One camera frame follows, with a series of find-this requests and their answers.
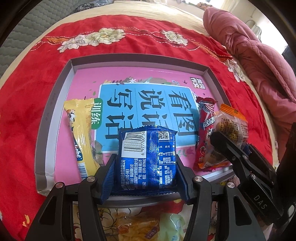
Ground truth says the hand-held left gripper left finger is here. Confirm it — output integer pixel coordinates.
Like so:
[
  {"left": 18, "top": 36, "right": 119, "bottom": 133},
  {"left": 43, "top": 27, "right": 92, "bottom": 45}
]
[{"left": 24, "top": 153, "right": 117, "bottom": 241}]

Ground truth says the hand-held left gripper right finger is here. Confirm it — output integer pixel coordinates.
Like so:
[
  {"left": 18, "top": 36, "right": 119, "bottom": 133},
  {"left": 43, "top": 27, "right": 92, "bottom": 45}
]
[{"left": 176, "top": 154, "right": 266, "bottom": 241}]

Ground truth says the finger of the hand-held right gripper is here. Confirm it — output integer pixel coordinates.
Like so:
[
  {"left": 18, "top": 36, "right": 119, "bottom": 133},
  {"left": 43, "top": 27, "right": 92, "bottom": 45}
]
[
  {"left": 245, "top": 143, "right": 277, "bottom": 177},
  {"left": 209, "top": 130, "right": 253, "bottom": 184}
]

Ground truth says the orange clear snack packet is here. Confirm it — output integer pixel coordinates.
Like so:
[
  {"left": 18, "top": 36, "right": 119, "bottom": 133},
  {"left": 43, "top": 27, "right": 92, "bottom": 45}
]
[{"left": 211, "top": 103, "right": 249, "bottom": 164}]

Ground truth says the clear candy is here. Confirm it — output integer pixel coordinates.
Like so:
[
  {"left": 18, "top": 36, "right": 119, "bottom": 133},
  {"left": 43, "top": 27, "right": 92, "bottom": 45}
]
[{"left": 92, "top": 141, "right": 105, "bottom": 164}]

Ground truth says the blue biscuit packet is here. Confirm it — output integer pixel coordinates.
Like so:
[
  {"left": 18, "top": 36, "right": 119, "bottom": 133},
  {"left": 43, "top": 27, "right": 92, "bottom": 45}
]
[{"left": 116, "top": 124, "right": 178, "bottom": 194}]

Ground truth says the grey shallow cardboard box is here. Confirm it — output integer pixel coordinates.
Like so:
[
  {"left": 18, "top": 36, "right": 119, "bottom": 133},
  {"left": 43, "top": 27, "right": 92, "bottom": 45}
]
[{"left": 35, "top": 54, "right": 234, "bottom": 208}]

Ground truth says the red snack bar packet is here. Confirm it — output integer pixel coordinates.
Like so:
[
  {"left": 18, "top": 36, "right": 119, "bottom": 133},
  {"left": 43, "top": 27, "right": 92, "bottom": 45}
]
[{"left": 193, "top": 96, "right": 232, "bottom": 172}]

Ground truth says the yellow snack bar packet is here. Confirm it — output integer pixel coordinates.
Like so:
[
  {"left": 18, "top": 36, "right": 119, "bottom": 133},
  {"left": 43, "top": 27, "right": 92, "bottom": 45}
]
[{"left": 63, "top": 98, "right": 101, "bottom": 181}]

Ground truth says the pale yellow snack packet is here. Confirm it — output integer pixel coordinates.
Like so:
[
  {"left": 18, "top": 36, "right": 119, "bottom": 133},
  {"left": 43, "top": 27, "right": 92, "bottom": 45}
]
[{"left": 114, "top": 212, "right": 186, "bottom": 241}]

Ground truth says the pink quilted duvet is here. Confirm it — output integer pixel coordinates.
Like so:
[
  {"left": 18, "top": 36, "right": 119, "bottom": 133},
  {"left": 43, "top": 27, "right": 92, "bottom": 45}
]
[{"left": 203, "top": 7, "right": 296, "bottom": 164}]

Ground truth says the red floral blanket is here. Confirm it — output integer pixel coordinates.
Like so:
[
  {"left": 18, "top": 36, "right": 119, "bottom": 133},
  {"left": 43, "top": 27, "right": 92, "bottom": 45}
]
[{"left": 0, "top": 15, "right": 274, "bottom": 241}]

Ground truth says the black television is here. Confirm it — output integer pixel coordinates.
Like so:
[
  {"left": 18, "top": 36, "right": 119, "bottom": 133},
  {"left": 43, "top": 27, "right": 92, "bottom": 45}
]
[{"left": 282, "top": 49, "right": 296, "bottom": 69}]

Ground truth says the pink and blue book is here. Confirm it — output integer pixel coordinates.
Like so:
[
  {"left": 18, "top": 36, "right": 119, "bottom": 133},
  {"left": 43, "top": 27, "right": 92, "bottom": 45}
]
[{"left": 51, "top": 68, "right": 210, "bottom": 183}]

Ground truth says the grey quilted headboard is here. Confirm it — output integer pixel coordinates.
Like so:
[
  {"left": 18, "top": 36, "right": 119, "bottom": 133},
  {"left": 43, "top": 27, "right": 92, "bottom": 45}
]
[{"left": 0, "top": 0, "right": 81, "bottom": 78}]

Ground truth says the beige bed sheet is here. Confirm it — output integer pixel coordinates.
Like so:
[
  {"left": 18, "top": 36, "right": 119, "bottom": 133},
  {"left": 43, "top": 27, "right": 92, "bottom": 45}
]
[{"left": 0, "top": 0, "right": 296, "bottom": 163}]

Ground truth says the metal frame rack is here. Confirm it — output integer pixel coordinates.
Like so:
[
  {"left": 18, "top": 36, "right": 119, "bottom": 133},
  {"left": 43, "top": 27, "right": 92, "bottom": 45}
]
[{"left": 245, "top": 20, "right": 263, "bottom": 36}]

